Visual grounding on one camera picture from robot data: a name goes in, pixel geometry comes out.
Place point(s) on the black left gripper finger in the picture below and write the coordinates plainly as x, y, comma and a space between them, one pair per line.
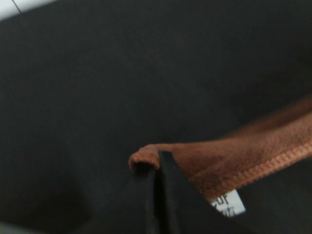
186, 211

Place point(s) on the brown microfibre towel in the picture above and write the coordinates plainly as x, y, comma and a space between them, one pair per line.
256, 150

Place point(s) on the black fabric table mat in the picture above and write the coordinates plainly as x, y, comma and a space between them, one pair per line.
84, 84

